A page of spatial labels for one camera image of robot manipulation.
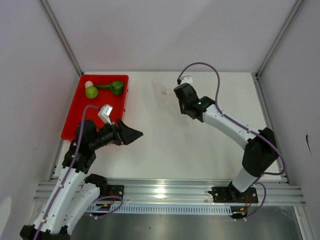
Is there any left aluminium corner post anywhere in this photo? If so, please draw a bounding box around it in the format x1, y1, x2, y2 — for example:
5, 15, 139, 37
38, 0, 84, 76

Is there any clear zip top bag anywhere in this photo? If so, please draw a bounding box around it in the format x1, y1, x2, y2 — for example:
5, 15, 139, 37
152, 79, 180, 113

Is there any aluminium rail frame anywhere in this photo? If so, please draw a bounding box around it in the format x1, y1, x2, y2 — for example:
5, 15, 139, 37
33, 178, 307, 207

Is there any right aluminium corner post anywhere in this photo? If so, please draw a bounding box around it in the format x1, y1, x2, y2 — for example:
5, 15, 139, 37
255, 0, 307, 80

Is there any white slotted cable duct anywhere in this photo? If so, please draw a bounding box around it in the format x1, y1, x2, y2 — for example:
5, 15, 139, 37
87, 203, 232, 216

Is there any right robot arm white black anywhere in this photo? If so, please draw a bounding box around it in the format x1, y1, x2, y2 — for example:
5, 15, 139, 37
173, 83, 279, 203

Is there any green chili pepper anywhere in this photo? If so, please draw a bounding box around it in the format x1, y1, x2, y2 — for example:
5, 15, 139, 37
94, 84, 113, 90

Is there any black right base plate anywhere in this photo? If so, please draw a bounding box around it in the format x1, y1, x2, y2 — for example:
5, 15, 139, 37
208, 186, 259, 204

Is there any aluminium corner post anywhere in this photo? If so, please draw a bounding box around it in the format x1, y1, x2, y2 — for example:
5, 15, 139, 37
38, 0, 84, 76
255, 0, 307, 80

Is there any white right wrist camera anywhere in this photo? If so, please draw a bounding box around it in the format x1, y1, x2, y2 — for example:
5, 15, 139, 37
177, 75, 193, 85

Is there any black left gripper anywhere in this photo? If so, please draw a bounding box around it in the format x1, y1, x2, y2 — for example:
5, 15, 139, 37
90, 117, 143, 150

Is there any red plastic tray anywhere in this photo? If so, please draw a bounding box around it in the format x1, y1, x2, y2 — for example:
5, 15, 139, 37
61, 74, 129, 141

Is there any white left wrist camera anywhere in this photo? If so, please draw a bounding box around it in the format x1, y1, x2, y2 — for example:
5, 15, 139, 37
98, 104, 113, 125

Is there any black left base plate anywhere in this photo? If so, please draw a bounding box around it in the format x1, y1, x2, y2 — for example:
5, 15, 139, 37
99, 184, 125, 201

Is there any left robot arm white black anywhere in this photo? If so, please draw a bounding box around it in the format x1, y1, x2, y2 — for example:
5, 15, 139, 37
19, 119, 143, 240

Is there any green bell pepper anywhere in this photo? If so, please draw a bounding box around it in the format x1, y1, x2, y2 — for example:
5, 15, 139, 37
109, 81, 125, 96

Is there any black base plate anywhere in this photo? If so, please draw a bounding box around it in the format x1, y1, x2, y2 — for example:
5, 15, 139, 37
99, 184, 125, 201
208, 186, 259, 204

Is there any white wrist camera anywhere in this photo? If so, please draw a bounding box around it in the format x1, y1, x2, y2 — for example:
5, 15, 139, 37
98, 104, 113, 125
177, 75, 193, 85

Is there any green round lime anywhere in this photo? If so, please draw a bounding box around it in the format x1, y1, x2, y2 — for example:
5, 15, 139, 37
84, 86, 99, 99

